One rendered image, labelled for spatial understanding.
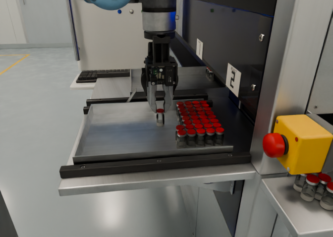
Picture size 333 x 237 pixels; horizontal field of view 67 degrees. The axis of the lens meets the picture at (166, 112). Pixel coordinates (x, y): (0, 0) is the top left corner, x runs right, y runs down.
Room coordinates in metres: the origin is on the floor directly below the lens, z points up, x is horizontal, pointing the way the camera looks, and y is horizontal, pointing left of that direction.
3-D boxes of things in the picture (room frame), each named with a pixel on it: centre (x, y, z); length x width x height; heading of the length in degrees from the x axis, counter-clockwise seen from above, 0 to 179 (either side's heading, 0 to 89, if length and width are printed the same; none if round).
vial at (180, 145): (0.50, -0.04, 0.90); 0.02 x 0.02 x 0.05
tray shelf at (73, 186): (0.74, 0.02, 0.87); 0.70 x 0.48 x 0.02; 7
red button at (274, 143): (0.34, -0.18, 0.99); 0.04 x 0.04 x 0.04; 7
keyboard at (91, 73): (1.25, 0.25, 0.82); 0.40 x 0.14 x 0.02; 97
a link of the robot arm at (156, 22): (0.59, 0.01, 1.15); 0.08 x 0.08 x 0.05
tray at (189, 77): (0.92, -0.03, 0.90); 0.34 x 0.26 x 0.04; 97
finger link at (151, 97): (0.59, 0.04, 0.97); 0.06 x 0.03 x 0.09; 7
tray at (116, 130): (0.57, 0.04, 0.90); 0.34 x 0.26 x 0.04; 97
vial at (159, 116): (0.61, 0.02, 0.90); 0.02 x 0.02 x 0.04
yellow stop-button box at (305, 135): (0.35, -0.22, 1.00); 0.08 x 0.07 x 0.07; 97
